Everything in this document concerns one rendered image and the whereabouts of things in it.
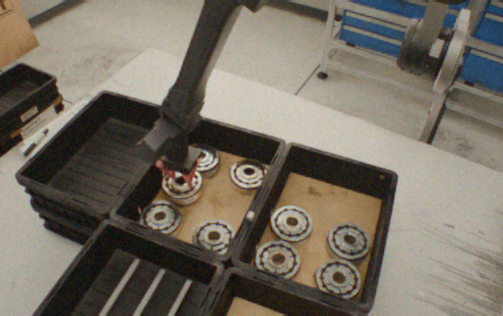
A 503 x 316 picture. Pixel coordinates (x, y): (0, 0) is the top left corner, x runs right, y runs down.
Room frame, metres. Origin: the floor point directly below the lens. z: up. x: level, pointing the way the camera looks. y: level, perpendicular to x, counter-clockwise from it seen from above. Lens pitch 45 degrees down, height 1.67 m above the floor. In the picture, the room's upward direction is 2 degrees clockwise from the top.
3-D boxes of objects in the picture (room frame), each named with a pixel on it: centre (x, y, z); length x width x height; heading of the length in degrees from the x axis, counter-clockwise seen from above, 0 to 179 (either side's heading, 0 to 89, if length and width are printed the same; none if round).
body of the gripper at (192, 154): (0.69, 0.16, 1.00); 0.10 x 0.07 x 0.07; 68
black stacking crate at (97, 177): (0.77, 0.38, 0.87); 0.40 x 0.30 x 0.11; 159
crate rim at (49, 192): (0.77, 0.38, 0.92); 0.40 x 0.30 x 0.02; 159
